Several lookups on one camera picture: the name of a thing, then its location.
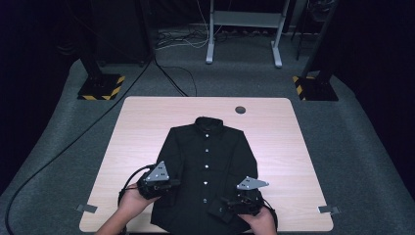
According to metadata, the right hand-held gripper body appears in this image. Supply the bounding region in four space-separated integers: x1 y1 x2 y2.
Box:
236 176 270 216

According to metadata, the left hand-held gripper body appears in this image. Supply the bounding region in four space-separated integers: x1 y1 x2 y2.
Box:
136 161 171 201

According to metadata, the black button-up shirt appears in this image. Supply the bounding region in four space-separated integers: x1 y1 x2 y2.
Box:
150 116 259 234

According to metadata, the person's left hand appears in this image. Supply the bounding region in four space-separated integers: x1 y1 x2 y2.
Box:
117 183 161 219

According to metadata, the person's right hand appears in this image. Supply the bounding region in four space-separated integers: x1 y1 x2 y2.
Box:
237 207 278 231

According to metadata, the grey table edge tab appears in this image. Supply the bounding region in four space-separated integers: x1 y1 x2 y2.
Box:
317 205 341 215
75 204 99 214

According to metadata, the black stand with hazard-striped base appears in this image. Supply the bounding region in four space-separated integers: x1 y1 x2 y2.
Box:
292 0 342 102
76 38 126 102

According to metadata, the black cabinet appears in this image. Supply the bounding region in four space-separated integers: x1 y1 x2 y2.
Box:
91 0 155 67

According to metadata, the left hand-held gripper black cable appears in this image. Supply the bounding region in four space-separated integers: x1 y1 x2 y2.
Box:
116 164 156 207

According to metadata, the hand-held gripper black cable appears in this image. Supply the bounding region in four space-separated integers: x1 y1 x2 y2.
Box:
262 197 279 229
116 164 156 207

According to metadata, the right hand-held gripper black cable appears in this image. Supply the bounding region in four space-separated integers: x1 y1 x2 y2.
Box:
262 197 279 229

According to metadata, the long thick black floor cable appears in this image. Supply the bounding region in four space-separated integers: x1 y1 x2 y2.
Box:
3 55 156 235

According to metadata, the short black floor cable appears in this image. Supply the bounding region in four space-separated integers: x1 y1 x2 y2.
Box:
153 57 190 98

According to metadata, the thin looped black floor cable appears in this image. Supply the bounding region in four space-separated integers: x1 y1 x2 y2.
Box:
161 66 199 98

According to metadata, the tangle of floor cables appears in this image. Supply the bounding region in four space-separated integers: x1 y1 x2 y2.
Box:
155 27 209 52

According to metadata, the white metal desk frame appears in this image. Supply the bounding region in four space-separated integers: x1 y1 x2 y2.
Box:
205 0 292 69

